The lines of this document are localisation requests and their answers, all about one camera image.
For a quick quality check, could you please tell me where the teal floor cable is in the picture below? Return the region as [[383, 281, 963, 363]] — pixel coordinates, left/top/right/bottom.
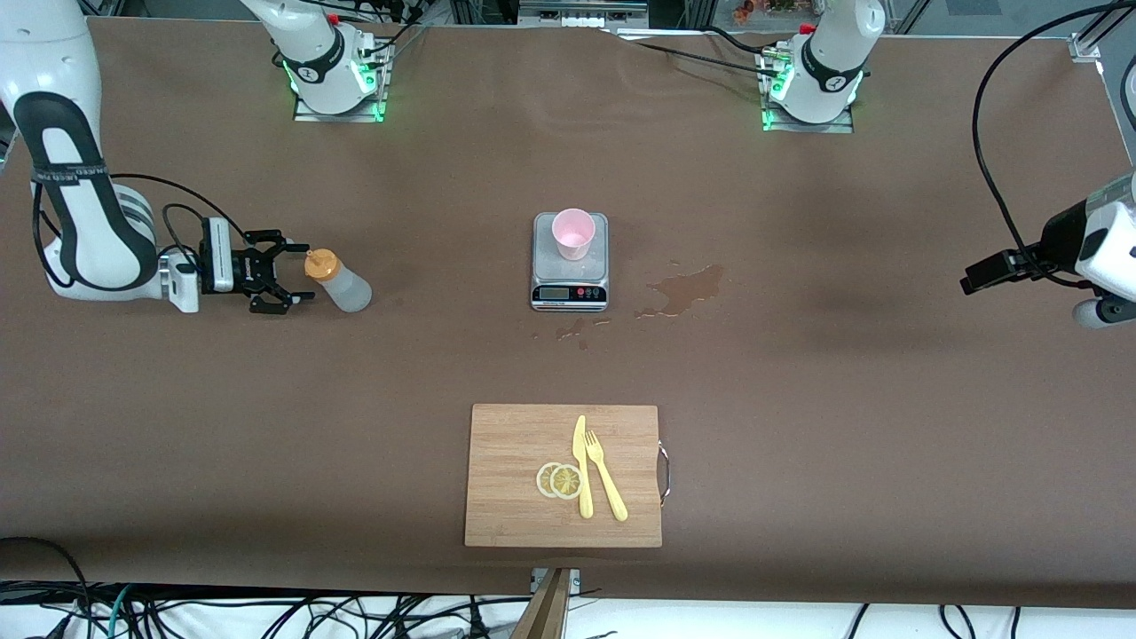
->
[[105, 584, 134, 639]]

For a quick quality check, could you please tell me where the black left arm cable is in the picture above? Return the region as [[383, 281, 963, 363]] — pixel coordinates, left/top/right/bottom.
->
[[972, 0, 1136, 287]]

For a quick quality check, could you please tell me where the yellow plastic fork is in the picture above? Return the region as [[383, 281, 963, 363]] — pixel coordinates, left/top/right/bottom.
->
[[585, 430, 629, 523]]

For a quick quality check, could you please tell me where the wooden post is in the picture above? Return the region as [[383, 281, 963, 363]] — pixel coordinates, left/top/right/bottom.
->
[[510, 568, 571, 639]]

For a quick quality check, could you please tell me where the brown table cover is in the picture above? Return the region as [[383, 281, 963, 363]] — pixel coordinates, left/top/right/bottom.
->
[[0, 16, 1136, 609]]

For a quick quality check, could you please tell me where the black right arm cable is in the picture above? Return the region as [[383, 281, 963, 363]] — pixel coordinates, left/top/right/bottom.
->
[[31, 173, 249, 294]]

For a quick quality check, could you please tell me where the black cable on table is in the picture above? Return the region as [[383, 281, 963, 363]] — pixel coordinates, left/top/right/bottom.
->
[[612, 25, 782, 76]]

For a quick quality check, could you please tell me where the pink plastic cup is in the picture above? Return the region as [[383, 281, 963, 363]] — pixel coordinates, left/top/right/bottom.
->
[[551, 208, 596, 262]]

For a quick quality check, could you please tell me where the black looped floor cable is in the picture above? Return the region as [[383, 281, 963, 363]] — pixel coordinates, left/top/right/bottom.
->
[[0, 536, 94, 639]]

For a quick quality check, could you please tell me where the wooden cutting board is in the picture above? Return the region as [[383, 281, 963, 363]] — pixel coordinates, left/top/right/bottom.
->
[[464, 404, 671, 548]]

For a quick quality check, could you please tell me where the yellow plastic knife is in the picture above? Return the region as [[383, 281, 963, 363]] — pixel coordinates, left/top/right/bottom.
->
[[572, 414, 594, 519]]

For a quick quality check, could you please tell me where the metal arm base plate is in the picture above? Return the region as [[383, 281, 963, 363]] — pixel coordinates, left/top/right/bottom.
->
[[293, 40, 389, 123], [761, 49, 855, 134]]

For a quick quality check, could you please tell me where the large brown liquid spill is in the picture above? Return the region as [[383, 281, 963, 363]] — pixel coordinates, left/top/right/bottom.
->
[[635, 263, 725, 319]]

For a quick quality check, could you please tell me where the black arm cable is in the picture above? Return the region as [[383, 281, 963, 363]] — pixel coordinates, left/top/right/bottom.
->
[[972, 0, 1136, 287], [31, 173, 249, 294]]

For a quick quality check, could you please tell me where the translucent sauce bottle orange cap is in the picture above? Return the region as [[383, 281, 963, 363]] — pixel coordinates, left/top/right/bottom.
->
[[304, 248, 374, 313]]

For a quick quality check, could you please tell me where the silver digital kitchen scale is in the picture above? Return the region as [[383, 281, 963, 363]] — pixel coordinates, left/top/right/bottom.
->
[[531, 212, 611, 312]]

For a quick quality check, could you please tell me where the small brown liquid spill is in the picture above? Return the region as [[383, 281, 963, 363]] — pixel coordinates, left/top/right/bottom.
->
[[532, 317, 613, 350]]

